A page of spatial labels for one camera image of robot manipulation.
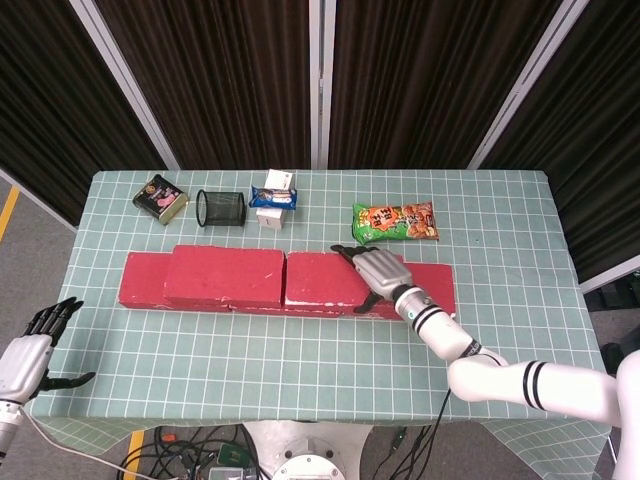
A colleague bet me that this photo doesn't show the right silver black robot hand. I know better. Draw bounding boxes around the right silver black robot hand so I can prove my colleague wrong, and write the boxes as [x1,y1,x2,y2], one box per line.
[330,243,415,315]

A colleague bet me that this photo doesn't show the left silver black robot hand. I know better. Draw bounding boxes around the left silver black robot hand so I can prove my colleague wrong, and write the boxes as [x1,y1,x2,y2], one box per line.
[0,296,96,401]

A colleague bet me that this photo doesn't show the red brick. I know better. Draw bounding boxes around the red brick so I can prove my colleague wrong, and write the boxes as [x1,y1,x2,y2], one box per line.
[162,244,286,310]
[228,303,346,319]
[117,252,231,314]
[342,262,458,323]
[283,251,396,308]

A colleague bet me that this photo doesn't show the green orange snack bag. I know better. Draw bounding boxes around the green orange snack bag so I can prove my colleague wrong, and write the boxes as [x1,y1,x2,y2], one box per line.
[352,200,441,248]

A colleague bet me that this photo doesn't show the green checked tablecloth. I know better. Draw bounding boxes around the green checked tablecloth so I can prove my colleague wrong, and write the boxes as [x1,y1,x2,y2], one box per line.
[24,169,617,480]

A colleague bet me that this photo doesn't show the white carton box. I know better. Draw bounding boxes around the white carton box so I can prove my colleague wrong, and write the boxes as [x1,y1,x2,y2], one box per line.
[255,168,295,231]

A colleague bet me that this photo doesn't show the blue cookie packet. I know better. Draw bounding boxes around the blue cookie packet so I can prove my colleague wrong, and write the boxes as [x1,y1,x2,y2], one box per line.
[248,185,299,211]

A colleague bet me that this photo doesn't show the black mesh pen holder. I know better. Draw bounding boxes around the black mesh pen holder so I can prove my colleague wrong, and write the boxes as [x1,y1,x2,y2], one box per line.
[195,188,247,229]

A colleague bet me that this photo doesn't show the dark ribbed partition panel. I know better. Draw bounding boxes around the dark ribbed partition panel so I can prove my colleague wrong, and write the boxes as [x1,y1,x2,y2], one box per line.
[0,0,169,226]
[479,0,640,284]
[94,0,312,171]
[327,0,564,170]

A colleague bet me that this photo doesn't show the black luncheon meat can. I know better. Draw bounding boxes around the black luncheon meat can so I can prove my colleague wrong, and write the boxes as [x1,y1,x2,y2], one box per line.
[132,173,191,226]

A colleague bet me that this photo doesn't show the green circuit board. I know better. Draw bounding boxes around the green circuit board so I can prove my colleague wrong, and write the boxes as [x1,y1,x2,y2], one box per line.
[218,446,250,466]

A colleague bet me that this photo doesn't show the white cable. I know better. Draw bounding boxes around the white cable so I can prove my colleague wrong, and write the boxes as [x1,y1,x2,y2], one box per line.
[22,412,151,480]

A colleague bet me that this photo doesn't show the black cable bundle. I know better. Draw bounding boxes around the black cable bundle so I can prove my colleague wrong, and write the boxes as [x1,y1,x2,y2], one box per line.
[384,387,451,480]
[119,424,261,480]

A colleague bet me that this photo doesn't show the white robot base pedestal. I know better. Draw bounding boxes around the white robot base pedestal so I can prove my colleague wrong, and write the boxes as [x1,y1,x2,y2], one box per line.
[242,419,374,480]

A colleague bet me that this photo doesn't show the silver partition post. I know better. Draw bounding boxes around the silver partition post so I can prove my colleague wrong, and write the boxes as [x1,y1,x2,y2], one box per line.
[467,0,591,170]
[68,0,181,171]
[308,0,337,170]

